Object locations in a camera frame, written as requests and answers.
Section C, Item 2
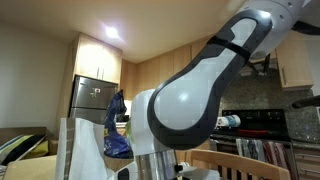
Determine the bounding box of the wooden bowl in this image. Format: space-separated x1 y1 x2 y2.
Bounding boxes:
104 155 136 173

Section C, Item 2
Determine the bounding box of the grey striped dish towel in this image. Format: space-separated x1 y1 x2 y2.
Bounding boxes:
235 138 266 164

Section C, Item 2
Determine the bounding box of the red striped dish towel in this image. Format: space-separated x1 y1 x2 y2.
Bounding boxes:
263 139 290 174

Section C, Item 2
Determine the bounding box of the blue chip bag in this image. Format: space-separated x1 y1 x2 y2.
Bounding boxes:
102 89 134 159

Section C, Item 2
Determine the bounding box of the stainless steel refrigerator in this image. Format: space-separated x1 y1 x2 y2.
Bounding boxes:
68 74 119 126

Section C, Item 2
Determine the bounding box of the wooden cabinet over refrigerator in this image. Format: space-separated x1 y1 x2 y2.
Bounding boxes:
73 33 123 84

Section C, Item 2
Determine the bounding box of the ceiling light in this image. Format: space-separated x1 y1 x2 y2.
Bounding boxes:
103 24 121 40

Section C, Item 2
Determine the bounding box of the white bag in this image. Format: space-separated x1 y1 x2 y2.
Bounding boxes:
54 117 116 180

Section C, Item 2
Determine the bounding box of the black stove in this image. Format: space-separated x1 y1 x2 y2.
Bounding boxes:
209 108 294 180

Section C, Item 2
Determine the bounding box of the wooden chair back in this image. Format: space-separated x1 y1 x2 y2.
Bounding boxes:
189 148 291 180

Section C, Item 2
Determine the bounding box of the yellow cushion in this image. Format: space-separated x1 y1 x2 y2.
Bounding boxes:
23 140 50 160

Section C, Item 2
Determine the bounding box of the striped cushion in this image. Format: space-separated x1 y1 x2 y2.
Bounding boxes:
0 134 46 166

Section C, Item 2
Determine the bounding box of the wooden drawer cabinet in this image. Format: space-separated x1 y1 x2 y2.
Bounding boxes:
293 142 320 180

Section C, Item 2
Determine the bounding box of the wooden wall cabinet row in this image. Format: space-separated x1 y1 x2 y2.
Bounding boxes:
119 31 278 101

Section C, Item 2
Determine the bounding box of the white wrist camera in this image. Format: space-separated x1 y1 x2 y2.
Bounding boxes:
111 162 221 180

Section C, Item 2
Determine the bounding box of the single-door wooden wall cabinet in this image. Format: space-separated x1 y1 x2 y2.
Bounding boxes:
275 31 314 91

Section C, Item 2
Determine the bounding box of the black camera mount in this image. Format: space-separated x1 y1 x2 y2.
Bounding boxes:
292 95 320 109

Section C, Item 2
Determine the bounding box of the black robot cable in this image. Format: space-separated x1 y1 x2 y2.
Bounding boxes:
246 20 320 77

